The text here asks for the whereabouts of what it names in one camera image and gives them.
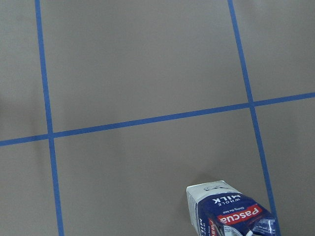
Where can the blue white milk carton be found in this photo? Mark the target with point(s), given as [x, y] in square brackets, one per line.
[218, 209]

